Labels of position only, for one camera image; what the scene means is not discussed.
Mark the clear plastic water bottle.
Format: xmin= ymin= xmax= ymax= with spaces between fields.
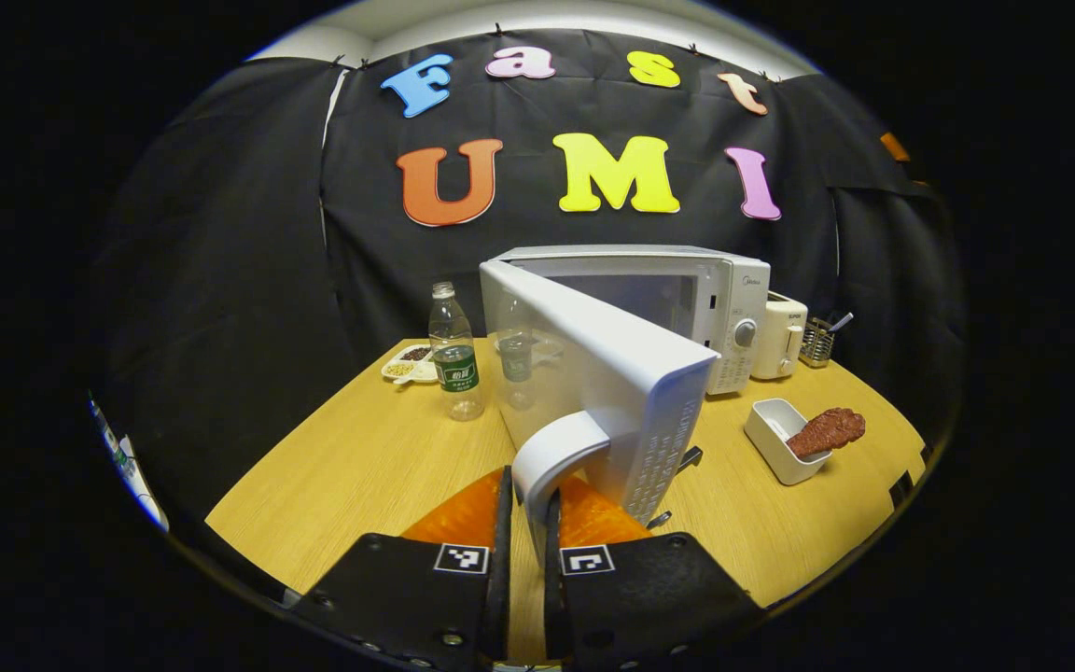
xmin=427 ymin=282 xmax=486 ymax=423

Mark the white rectangular tray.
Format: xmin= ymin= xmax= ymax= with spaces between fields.
xmin=744 ymin=398 xmax=832 ymax=486

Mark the brown meat piece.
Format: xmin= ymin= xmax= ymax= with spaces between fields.
xmin=785 ymin=407 xmax=867 ymax=460

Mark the white microwave oven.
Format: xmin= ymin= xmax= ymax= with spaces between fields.
xmin=479 ymin=245 xmax=772 ymax=561

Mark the white divided snack dish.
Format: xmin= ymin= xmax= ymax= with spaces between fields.
xmin=381 ymin=343 xmax=439 ymax=385

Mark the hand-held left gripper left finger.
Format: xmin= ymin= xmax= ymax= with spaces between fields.
xmin=290 ymin=467 xmax=513 ymax=671

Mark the white toaster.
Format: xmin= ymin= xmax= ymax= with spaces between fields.
xmin=750 ymin=291 xmax=809 ymax=381

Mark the wire mesh holder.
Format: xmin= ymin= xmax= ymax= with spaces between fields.
xmin=799 ymin=315 xmax=837 ymax=368

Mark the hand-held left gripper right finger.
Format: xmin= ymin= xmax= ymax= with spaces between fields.
xmin=542 ymin=474 xmax=767 ymax=671

